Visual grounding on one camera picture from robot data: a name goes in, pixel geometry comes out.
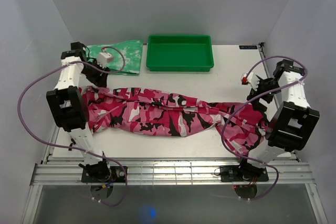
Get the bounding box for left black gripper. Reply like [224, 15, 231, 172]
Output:
[80, 59, 110, 88]

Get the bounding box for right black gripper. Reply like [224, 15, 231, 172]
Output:
[246, 76, 281, 112]

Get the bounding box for pink camouflage trousers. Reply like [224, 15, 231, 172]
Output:
[80, 86, 269, 155]

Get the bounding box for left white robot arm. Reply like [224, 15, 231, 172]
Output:
[46, 42, 111, 182]

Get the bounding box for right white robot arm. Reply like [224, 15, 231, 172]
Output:
[237, 59, 320, 180]

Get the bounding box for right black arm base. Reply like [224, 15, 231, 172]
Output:
[214, 165, 269, 183]

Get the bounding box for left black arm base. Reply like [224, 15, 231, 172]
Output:
[80, 165, 128, 183]

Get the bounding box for folded green white trousers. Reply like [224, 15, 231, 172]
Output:
[86, 40, 143, 76]

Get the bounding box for dark label sticker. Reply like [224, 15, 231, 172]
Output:
[239, 45, 258, 50]

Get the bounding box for green plastic tray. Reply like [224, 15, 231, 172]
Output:
[146, 35, 214, 72]

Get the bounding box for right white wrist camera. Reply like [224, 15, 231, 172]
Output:
[241, 72, 260, 90]

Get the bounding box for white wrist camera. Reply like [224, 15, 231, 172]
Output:
[241, 72, 260, 90]
[96, 49, 114, 68]

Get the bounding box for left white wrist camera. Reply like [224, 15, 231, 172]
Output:
[96, 49, 114, 68]

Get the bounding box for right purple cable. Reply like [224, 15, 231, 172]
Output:
[221, 55, 308, 201]

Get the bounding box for purple cable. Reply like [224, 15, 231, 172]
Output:
[17, 47, 129, 207]
[221, 55, 308, 201]

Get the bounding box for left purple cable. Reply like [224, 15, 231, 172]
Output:
[17, 47, 129, 207]

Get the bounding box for aluminium rail frame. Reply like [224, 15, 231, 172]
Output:
[24, 129, 317, 223]

